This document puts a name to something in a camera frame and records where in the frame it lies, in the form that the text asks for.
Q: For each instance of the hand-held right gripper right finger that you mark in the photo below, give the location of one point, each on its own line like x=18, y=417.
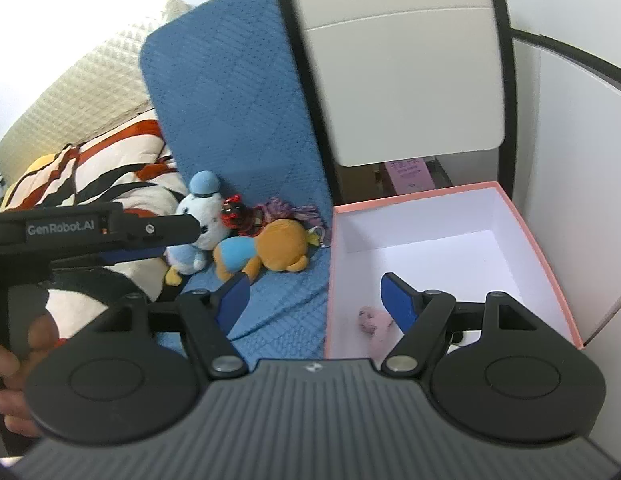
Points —
x=396, y=301

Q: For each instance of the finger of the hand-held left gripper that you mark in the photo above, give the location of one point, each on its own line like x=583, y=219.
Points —
x=160, y=230

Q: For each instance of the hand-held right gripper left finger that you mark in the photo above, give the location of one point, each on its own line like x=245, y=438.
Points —
x=234, y=300

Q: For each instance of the white and blue duck plush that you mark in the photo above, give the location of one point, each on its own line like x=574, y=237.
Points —
x=200, y=210

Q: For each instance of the orange and blue plush toy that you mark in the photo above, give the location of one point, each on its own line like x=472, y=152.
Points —
x=280, y=245

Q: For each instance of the red and black small toy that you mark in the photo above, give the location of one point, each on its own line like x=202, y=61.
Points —
x=235, y=215

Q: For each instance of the pink cardboard box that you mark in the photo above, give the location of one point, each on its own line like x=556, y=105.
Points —
x=440, y=230

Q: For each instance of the person's left hand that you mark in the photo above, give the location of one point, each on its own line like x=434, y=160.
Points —
x=10, y=400

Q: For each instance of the small pink plush toy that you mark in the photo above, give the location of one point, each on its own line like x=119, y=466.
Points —
x=373, y=321

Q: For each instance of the yellow plush item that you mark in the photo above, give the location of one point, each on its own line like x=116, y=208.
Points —
x=38, y=165

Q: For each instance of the striped orange black white blanket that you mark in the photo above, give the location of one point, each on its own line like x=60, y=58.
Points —
x=90, y=160

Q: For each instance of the pink paper label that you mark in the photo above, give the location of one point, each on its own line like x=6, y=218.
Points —
x=405, y=172

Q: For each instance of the cream quilted cover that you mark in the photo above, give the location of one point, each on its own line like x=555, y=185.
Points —
x=90, y=75

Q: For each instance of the white panel with black edge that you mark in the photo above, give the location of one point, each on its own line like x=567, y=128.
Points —
x=580, y=160

